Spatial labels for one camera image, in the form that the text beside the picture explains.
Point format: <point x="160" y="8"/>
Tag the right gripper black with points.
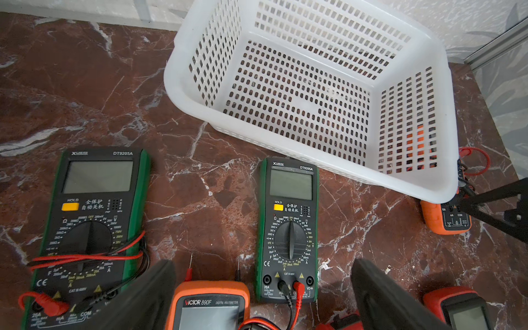
<point x="512" y="220"/>

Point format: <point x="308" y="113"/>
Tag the white plastic perforated basket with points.
<point x="352" y="87"/>

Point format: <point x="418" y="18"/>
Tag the red multimeter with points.
<point x="459" y="307"/>

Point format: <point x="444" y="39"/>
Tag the orange Victor multimeter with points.
<point x="209" y="305"/>

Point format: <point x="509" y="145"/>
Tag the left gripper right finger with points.
<point x="383" y="304"/>

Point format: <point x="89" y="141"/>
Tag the orange black multimeter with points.
<point x="447" y="218"/>

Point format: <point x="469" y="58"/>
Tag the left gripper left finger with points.
<point x="144" y="304"/>

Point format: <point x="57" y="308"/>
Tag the green multimeter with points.
<point x="287" y="247"/>
<point x="93" y="244"/>

